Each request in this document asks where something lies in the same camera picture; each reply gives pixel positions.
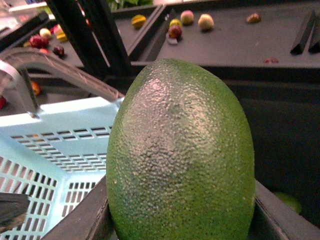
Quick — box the light blue plastic basket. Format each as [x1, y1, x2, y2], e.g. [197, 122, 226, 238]
[0, 97, 121, 240]

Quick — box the brown basket handle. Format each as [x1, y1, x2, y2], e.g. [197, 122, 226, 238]
[0, 47, 125, 116]

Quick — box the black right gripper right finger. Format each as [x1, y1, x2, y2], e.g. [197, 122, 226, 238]
[248, 181, 318, 240]

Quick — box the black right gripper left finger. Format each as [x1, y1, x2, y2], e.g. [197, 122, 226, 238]
[42, 177, 113, 240]

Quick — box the green avocado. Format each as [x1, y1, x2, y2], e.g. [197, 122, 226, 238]
[106, 59, 255, 240]
[273, 191, 302, 214]

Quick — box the yellow star fruit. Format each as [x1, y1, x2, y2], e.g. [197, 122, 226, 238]
[131, 14, 147, 29]

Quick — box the green avocado in bin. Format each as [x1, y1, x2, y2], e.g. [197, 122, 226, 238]
[273, 191, 302, 214]

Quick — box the black triangular divider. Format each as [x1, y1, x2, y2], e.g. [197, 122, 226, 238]
[308, 15, 320, 54]
[290, 10, 316, 55]

